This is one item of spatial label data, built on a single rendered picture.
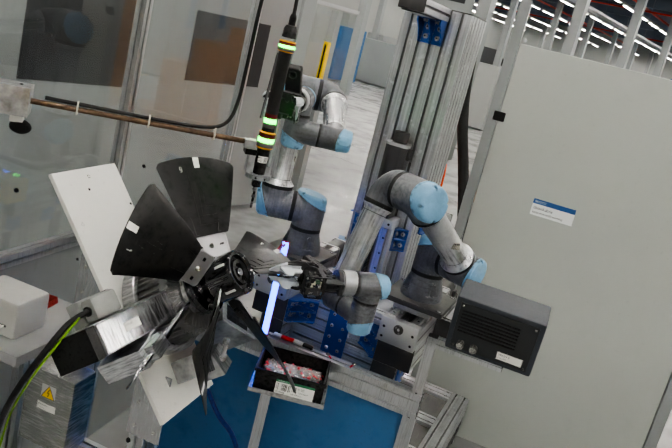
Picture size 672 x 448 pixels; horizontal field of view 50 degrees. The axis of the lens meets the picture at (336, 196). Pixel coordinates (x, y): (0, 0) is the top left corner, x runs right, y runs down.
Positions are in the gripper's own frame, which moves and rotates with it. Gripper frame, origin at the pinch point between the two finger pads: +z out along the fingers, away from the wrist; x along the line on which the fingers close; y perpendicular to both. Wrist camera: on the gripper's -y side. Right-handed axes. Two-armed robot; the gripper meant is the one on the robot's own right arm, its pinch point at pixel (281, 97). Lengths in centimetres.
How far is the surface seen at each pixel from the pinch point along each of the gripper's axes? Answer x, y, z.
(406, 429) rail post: -59, 93, -17
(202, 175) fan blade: 15.6, 25.6, 4.6
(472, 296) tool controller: -66, 43, -12
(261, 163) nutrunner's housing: -0.9, 16.8, 9.6
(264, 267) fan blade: -6.2, 47.7, 0.4
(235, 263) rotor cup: -1.9, 42.2, 18.5
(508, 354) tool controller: -80, 56, -11
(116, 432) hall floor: 54, 166, -74
